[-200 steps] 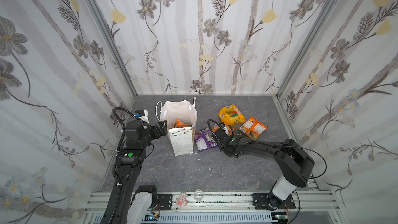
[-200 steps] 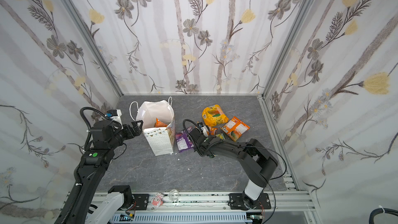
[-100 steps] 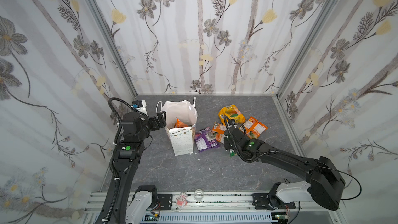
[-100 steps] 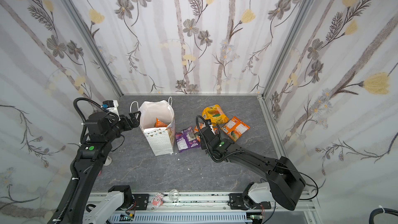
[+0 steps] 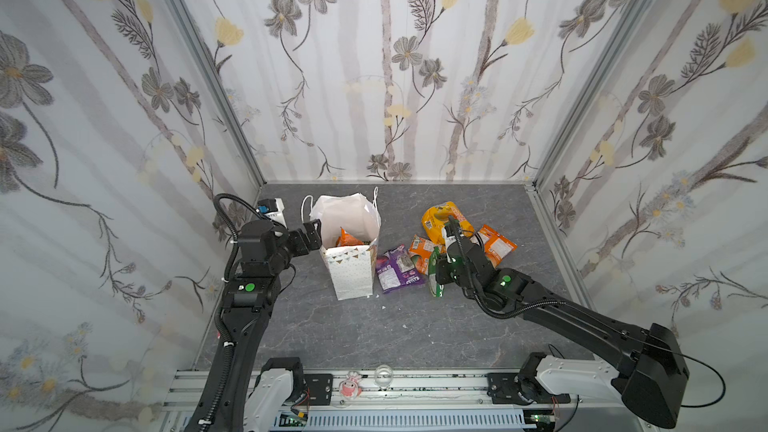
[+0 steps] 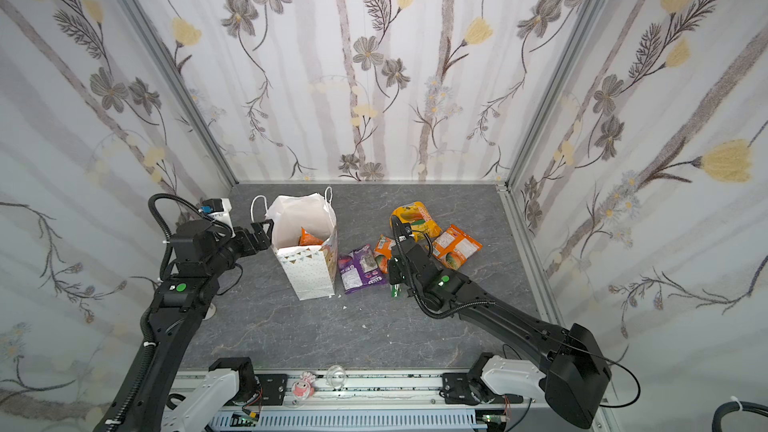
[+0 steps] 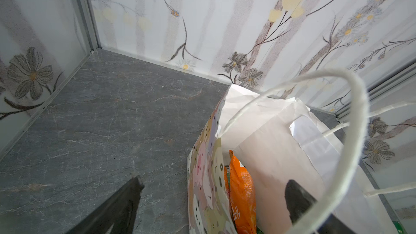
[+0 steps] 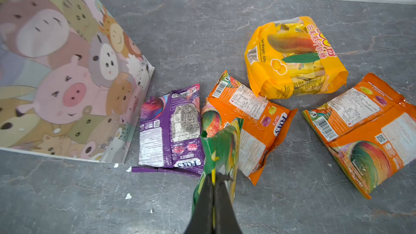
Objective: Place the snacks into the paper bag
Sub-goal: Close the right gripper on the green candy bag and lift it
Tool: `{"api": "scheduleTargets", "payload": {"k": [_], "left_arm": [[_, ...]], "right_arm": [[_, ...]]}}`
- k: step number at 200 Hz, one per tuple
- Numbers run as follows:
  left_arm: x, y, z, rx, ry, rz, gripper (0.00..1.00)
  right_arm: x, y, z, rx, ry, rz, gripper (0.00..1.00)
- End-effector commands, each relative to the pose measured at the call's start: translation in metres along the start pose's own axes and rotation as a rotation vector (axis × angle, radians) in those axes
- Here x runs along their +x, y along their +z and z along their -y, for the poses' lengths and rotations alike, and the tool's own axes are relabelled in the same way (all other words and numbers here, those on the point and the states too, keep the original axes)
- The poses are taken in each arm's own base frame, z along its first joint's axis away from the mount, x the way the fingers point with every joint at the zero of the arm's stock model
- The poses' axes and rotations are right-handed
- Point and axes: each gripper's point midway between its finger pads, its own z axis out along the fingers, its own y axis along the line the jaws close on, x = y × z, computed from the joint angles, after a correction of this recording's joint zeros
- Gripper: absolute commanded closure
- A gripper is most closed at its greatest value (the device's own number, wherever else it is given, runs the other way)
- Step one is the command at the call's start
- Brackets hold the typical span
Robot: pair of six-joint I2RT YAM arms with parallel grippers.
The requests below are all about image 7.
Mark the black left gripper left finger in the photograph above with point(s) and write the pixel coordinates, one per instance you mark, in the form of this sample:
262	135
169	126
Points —
117	214

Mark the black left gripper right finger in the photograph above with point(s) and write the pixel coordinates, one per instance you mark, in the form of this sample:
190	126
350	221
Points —
299	200

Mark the orange snack pack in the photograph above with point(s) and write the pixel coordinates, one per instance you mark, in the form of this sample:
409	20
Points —
241	193

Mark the white cartoon paper bag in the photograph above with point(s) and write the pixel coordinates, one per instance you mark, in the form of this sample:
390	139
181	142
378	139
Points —
279	140

